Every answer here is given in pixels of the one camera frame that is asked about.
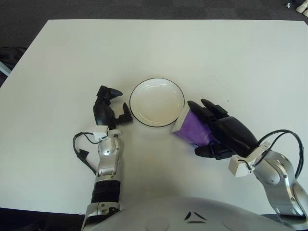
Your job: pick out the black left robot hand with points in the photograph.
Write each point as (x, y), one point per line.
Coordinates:
(102, 113)

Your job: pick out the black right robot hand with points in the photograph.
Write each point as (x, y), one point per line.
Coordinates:
(233, 134)

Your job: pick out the purple tissue paper pack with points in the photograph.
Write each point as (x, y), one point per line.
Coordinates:
(192, 127)

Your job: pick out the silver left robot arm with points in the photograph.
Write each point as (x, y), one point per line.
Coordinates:
(108, 149)

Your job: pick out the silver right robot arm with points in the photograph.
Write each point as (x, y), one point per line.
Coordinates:
(274, 168)

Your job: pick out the white plate black rim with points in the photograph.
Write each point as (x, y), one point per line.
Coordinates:
(156, 101)

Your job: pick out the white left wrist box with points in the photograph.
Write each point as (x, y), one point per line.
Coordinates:
(101, 136)

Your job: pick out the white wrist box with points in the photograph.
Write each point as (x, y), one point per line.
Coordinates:
(101, 136)
(237, 167)

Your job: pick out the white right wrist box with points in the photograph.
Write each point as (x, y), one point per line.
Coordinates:
(237, 167)

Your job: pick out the grey robot torso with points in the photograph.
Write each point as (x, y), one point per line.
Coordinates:
(168, 214)

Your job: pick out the grey white furniture edge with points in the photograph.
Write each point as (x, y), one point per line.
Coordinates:
(4, 68)

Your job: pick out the black bag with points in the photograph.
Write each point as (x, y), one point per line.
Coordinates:
(9, 54)

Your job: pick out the white shoe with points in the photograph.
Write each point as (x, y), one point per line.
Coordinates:
(303, 8)

